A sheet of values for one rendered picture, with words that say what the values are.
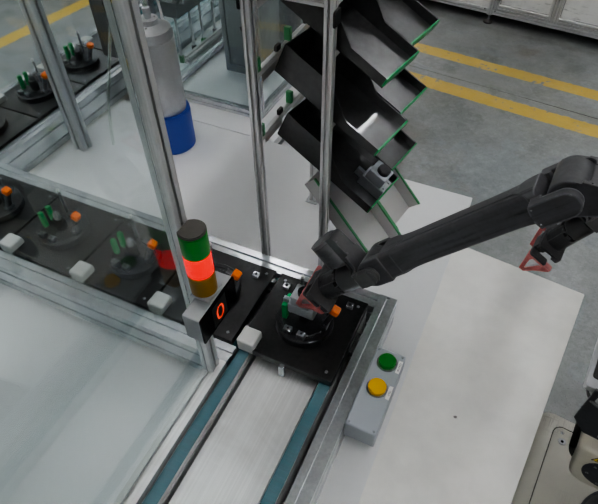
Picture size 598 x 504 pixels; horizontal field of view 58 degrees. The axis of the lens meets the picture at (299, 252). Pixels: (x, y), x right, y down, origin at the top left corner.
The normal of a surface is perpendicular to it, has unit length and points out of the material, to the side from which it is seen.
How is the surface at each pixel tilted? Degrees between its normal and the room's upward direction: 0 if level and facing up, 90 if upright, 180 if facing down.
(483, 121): 0
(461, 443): 0
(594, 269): 0
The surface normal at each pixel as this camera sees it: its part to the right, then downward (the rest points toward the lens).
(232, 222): -0.01, -0.68
